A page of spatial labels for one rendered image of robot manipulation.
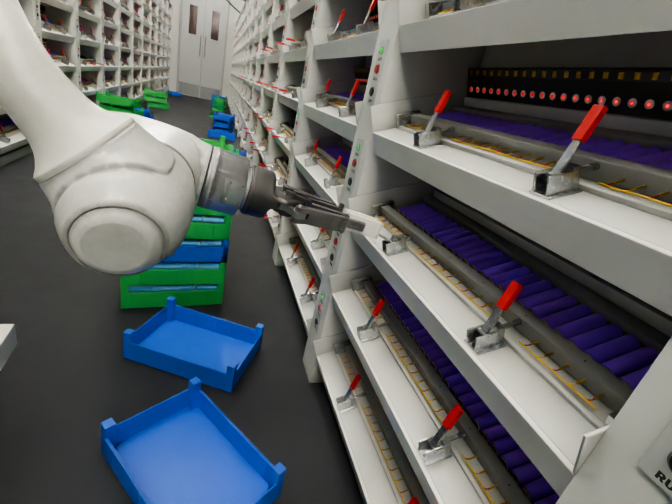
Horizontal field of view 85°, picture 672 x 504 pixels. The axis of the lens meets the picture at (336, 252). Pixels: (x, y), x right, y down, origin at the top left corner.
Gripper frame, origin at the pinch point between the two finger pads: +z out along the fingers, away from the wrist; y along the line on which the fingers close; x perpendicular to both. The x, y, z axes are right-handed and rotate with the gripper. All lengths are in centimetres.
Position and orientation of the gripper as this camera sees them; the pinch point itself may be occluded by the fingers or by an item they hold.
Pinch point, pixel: (360, 223)
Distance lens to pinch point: 63.8
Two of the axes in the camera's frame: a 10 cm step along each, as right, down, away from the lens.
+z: 8.9, 2.3, 4.0
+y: 2.8, 4.3, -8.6
